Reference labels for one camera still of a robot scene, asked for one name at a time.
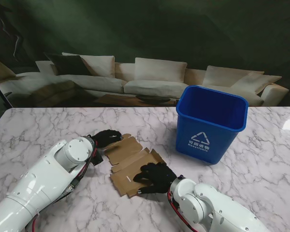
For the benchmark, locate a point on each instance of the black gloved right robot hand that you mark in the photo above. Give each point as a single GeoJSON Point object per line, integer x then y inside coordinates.
{"type": "Point", "coordinates": [159, 178]}

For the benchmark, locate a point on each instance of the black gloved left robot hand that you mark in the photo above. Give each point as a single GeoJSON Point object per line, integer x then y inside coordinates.
{"type": "Point", "coordinates": [106, 137]}

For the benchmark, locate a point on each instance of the brown cardboard box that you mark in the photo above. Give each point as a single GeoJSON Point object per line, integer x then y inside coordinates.
{"type": "Point", "coordinates": [128, 154]}

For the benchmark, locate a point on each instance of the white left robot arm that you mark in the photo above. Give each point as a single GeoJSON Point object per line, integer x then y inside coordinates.
{"type": "Point", "coordinates": [38, 181]}

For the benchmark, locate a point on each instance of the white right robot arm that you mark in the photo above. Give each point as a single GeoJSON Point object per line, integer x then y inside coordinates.
{"type": "Point", "coordinates": [207, 207]}

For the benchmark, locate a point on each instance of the blue plastic recycling bin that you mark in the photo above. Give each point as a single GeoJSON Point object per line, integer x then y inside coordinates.
{"type": "Point", "coordinates": [195, 125]}

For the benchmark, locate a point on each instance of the cream printed sofa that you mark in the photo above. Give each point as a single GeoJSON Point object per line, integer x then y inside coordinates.
{"type": "Point", "coordinates": [154, 84]}

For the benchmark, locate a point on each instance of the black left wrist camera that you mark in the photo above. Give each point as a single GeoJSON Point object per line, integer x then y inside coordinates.
{"type": "Point", "coordinates": [96, 160]}

